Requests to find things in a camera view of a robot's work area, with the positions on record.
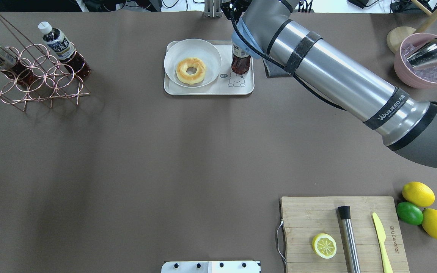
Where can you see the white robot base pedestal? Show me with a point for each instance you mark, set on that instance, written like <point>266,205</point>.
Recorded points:
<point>212,266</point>

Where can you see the green lime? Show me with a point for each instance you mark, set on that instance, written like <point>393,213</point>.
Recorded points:
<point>409,213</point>

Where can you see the cream bunny tray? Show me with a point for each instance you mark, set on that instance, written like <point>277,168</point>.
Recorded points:
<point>227,82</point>

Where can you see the glazed donut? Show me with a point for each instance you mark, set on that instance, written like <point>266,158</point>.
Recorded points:
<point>191,70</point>

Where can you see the wooden cutting board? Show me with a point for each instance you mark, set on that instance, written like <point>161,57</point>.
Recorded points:
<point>305,217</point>

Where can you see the grey folded cloth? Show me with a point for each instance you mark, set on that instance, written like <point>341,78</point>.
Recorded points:
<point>273,71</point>

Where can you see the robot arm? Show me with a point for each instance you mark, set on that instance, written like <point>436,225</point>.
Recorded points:
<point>263,28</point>

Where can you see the copper wire bottle rack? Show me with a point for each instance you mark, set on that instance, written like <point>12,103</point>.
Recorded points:
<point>41,72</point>

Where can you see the tea bottle white cap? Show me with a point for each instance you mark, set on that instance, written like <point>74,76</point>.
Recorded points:
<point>241,60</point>

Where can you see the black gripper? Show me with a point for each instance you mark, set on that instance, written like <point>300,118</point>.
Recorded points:
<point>229,7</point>

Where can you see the whole yellow lemon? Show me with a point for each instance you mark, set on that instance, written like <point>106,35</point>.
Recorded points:
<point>418,194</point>

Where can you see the white round plate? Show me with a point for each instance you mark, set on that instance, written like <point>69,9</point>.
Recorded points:
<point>191,48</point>

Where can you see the half lemon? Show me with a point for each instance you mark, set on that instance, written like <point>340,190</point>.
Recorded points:
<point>324,245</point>

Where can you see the pink ice bowl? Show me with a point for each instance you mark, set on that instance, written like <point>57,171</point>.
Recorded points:
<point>422,78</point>

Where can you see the aluminium frame post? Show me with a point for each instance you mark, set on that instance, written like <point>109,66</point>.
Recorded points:
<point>212,9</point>

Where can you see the round wooden stand base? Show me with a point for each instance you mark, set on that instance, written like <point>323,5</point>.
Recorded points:
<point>396,36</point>

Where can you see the yellow plastic knife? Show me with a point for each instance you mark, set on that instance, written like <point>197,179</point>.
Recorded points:
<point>381,236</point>

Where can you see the metal ice scoop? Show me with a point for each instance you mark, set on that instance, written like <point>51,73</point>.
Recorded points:
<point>425,56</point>

